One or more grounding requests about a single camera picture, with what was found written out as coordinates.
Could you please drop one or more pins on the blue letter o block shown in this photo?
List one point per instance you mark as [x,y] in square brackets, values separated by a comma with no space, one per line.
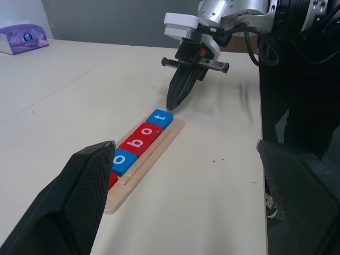
[123,162]

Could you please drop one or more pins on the dark clothed leg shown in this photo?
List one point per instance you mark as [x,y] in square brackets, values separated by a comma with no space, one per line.
[300,101]

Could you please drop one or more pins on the blue letter t block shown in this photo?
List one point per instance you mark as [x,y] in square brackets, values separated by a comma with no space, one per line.
[159,118]

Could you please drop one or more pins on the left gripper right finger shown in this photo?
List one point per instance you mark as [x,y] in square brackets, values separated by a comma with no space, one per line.
[302,202]

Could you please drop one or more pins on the brown cardboard box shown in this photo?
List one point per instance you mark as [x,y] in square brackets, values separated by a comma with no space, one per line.
[239,45]

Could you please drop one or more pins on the wooden letter tray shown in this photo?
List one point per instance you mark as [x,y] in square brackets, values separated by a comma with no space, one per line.
[148,172]

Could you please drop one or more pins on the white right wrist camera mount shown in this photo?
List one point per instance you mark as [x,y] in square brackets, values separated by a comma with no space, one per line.
[180,24]

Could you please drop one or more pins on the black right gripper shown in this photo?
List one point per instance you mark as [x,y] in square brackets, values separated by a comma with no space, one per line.
[190,54]

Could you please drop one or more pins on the purple tissue pack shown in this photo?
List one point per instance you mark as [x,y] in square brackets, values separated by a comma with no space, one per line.
[24,40]

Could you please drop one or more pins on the black shoe white laces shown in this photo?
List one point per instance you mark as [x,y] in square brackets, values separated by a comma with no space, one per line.
[271,205]

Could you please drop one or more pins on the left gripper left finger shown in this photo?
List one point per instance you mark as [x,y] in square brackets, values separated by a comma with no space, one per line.
[61,207]

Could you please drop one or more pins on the red letter r block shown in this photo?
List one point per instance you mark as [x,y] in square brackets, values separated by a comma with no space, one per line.
[113,182]

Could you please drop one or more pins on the red letter o block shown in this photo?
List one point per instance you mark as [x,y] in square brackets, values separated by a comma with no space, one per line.
[147,132]

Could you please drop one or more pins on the red letter b block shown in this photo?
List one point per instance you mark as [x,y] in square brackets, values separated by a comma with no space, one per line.
[135,144]

